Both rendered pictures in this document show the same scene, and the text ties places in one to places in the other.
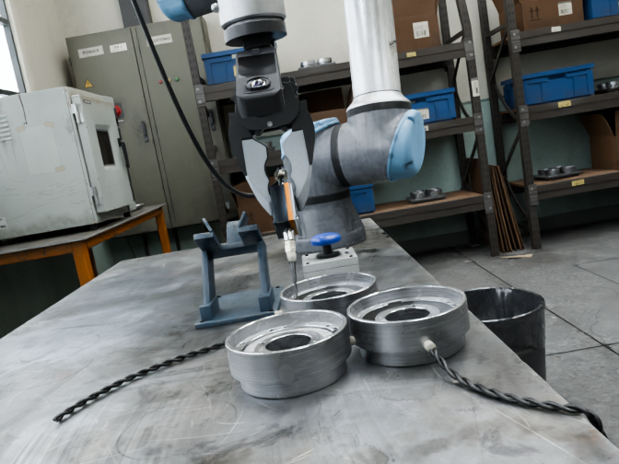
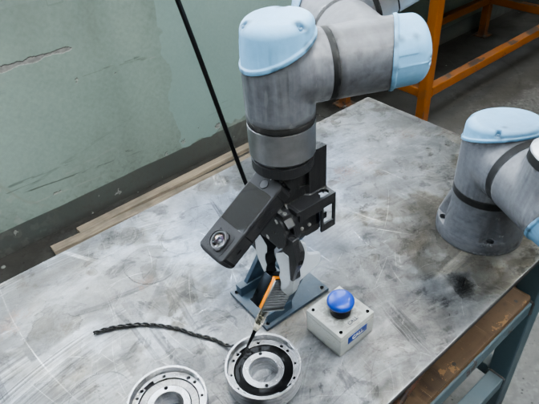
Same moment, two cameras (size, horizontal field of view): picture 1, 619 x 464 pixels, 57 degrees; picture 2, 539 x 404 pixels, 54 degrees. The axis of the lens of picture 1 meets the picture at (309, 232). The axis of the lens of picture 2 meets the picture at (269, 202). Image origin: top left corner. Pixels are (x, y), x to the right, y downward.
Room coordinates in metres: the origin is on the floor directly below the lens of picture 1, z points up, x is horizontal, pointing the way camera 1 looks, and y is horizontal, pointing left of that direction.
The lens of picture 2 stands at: (0.36, -0.36, 1.45)
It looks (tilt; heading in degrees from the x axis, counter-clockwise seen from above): 38 degrees down; 52
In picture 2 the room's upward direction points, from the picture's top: 4 degrees counter-clockwise
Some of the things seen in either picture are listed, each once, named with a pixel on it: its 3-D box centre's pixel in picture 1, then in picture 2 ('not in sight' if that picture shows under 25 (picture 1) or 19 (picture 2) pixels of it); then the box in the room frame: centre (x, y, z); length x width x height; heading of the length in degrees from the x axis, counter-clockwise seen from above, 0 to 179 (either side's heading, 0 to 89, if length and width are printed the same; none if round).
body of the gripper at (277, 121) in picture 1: (264, 82); (289, 192); (0.68, 0.02, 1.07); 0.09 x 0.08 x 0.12; 177
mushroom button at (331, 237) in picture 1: (327, 252); (340, 308); (0.74, -0.02, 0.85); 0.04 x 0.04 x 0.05
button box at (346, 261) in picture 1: (331, 270); (342, 317); (0.74, -0.02, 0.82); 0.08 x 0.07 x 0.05; 0
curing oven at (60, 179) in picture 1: (59, 166); not in sight; (2.89, 1.17, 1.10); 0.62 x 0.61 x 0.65; 0
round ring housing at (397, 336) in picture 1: (408, 324); not in sight; (0.49, -0.07, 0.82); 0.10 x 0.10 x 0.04
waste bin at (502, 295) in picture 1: (494, 367); not in sight; (1.69, -0.50, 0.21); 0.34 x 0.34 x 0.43
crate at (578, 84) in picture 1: (546, 87); not in sight; (4.21, -1.88, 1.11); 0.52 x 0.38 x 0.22; 90
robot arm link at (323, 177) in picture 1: (316, 157); (500, 152); (1.09, -0.04, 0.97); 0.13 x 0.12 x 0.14; 64
